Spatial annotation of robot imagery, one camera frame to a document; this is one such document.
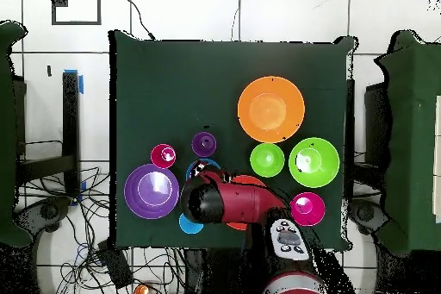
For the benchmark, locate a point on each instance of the blue cup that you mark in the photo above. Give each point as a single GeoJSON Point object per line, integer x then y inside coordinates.
{"type": "Point", "coordinates": [189, 227]}

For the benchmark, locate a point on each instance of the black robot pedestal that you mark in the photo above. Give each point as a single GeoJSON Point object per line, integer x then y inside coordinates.
{"type": "Point", "coordinates": [220, 273]}

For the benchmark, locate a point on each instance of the green clothed side table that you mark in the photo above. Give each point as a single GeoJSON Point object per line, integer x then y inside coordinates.
{"type": "Point", "coordinates": [7, 135]}
{"type": "Point", "coordinates": [413, 135]}

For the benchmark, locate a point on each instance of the large orange bowl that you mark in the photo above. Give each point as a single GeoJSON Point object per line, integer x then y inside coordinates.
{"type": "Point", "coordinates": [271, 109]}

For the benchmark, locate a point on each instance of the small orange object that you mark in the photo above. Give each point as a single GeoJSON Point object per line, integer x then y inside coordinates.
{"type": "Point", "coordinates": [141, 290]}

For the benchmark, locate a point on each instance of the black metal stand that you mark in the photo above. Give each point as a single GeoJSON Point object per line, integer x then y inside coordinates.
{"type": "Point", "coordinates": [70, 118]}

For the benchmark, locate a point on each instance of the grey chair base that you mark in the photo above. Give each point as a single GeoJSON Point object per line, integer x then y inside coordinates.
{"type": "Point", "coordinates": [48, 211]}
{"type": "Point", "coordinates": [365, 213]}

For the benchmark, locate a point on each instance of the small black floor object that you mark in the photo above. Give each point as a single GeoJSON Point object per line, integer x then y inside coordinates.
{"type": "Point", "coordinates": [49, 70]}

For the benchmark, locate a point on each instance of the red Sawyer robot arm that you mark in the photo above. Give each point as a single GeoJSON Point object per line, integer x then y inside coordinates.
{"type": "Point", "coordinates": [248, 201]}

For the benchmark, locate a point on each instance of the pink cup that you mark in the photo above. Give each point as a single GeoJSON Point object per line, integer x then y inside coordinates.
{"type": "Point", "coordinates": [163, 156]}

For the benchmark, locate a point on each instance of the large green bowl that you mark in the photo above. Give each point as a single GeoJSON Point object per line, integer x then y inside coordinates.
{"type": "Point", "coordinates": [324, 170]}

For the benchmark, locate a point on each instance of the blue bowl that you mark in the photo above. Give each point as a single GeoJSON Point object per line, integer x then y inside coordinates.
{"type": "Point", "coordinates": [210, 162]}

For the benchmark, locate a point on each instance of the pink bowl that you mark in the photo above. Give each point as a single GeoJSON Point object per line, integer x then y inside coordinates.
{"type": "Point", "coordinates": [308, 209]}

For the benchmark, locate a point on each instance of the purple bowl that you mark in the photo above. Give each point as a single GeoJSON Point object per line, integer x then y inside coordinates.
{"type": "Point", "coordinates": [151, 191]}

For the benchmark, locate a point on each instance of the dark green tablecloth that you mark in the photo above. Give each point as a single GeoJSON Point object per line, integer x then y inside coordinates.
{"type": "Point", "coordinates": [172, 83]}

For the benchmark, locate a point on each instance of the small green bowl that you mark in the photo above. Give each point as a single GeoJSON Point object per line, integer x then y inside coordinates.
{"type": "Point", "coordinates": [267, 160]}

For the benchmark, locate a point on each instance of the red bowl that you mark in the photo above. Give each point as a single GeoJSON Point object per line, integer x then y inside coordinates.
{"type": "Point", "coordinates": [246, 180]}

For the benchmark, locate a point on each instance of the blue tape strip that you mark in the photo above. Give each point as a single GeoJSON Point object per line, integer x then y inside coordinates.
{"type": "Point", "coordinates": [81, 84]}

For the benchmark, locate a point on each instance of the purple cup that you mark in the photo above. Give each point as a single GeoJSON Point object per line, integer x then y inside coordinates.
{"type": "Point", "coordinates": [204, 144]}

